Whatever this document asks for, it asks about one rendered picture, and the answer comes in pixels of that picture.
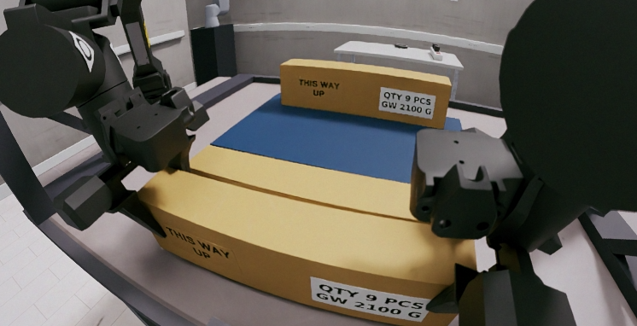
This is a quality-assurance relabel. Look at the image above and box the brown cardboard carton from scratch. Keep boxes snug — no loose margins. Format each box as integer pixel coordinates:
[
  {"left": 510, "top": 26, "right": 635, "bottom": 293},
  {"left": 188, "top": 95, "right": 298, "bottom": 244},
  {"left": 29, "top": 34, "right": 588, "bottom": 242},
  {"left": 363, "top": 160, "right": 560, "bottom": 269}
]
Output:
[
  {"left": 190, "top": 145, "right": 431, "bottom": 224},
  {"left": 137, "top": 166, "right": 477, "bottom": 326},
  {"left": 279, "top": 59, "right": 452, "bottom": 129}
]

